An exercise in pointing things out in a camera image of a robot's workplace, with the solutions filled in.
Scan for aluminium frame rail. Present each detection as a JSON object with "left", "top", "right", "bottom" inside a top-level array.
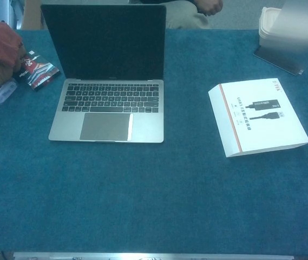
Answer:
[{"left": 12, "top": 251, "right": 295, "bottom": 260}]

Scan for colourful printed card box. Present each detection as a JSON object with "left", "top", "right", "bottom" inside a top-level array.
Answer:
[{"left": 14, "top": 50, "right": 62, "bottom": 92}]

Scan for white USB cable box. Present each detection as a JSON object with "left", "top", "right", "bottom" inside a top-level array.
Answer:
[{"left": 208, "top": 77, "right": 308, "bottom": 159}]

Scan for white container top right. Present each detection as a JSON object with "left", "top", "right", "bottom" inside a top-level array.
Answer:
[{"left": 253, "top": 0, "right": 308, "bottom": 76}]

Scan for seated person beige trousers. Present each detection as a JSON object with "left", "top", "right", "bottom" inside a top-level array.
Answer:
[{"left": 140, "top": 0, "right": 224, "bottom": 29}]

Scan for silver laptop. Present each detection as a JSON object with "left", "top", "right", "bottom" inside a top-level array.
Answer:
[{"left": 40, "top": 4, "right": 167, "bottom": 144}]

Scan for white stacked plastic containers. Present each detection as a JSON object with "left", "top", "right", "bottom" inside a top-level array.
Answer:
[{"left": 258, "top": 6, "right": 283, "bottom": 48}]

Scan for teal felt table mat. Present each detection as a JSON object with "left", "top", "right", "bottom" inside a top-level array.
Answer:
[{"left": 0, "top": 28, "right": 308, "bottom": 254}]

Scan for brown cardboard box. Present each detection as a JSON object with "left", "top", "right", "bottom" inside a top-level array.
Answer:
[{"left": 21, "top": 0, "right": 46, "bottom": 30}]

